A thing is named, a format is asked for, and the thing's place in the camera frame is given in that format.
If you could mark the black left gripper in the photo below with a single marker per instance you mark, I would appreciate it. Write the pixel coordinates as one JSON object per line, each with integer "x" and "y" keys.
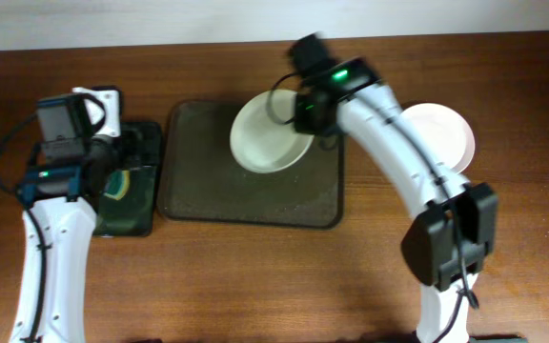
{"x": 125, "y": 143}

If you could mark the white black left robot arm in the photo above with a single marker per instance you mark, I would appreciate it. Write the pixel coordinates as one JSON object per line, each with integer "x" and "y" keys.
{"x": 104, "y": 188}

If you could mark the pink plate with green stain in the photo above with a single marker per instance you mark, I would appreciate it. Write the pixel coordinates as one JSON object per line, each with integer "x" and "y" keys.
{"x": 445, "y": 131}

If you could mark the dark brown serving tray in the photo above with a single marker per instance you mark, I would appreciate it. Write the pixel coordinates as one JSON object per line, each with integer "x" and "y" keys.
{"x": 201, "y": 181}

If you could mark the yellow green sponge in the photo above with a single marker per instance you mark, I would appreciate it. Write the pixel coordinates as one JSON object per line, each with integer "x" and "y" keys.
{"x": 118, "y": 185}

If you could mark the black water tray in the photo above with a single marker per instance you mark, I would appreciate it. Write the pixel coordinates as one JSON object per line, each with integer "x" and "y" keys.
{"x": 133, "y": 214}

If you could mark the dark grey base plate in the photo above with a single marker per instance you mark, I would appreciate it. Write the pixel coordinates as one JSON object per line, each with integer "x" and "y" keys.
{"x": 498, "y": 339}

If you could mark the cream plate with green stain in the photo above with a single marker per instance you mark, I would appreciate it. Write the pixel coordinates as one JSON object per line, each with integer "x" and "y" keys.
{"x": 258, "y": 144}

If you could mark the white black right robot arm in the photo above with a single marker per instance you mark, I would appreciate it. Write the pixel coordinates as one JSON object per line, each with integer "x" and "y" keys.
{"x": 453, "y": 220}

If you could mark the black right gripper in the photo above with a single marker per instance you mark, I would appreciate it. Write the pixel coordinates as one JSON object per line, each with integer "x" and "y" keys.
{"x": 299, "y": 130}

